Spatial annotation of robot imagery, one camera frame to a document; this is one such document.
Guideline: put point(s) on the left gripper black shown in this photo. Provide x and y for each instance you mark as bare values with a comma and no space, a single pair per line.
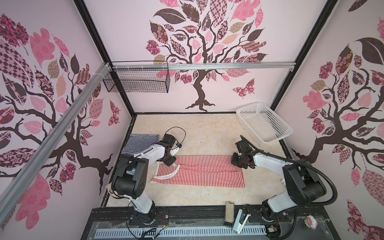
168,163

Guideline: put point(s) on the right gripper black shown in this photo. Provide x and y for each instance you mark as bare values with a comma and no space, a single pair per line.
233,161

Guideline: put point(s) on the red white striped tank top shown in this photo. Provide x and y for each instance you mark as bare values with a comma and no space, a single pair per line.
201,171

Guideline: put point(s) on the blue white striped tank top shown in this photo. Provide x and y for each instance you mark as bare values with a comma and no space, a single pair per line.
137,143

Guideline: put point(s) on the white plastic laundry basket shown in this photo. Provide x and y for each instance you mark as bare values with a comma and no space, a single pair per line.
263,124

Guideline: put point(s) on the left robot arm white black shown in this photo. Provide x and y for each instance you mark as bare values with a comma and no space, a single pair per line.
130,178

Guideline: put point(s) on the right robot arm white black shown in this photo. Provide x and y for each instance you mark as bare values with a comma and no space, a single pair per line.
303,185

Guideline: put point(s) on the small beige rectangular block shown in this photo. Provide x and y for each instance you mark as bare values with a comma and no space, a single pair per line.
229,214

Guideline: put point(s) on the white black handheld device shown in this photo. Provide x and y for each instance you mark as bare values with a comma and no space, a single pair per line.
240,221

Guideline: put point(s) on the plush doll head toy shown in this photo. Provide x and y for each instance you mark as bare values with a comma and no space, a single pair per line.
112,193

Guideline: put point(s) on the small pink white object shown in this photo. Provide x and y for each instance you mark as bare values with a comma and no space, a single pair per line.
311,222

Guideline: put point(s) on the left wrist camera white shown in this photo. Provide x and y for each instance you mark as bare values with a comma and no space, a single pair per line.
175,149

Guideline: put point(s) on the black wire mesh basket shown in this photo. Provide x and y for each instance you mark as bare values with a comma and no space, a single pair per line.
138,77

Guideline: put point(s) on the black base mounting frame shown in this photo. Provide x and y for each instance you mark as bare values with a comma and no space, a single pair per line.
288,225

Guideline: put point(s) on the aluminium rail back horizontal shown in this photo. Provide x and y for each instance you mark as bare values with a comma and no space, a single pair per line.
211,66

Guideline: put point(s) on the white slotted cable duct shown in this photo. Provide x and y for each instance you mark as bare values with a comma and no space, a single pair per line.
176,233

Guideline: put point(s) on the aluminium rail left diagonal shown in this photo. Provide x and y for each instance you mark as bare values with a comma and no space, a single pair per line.
23,180

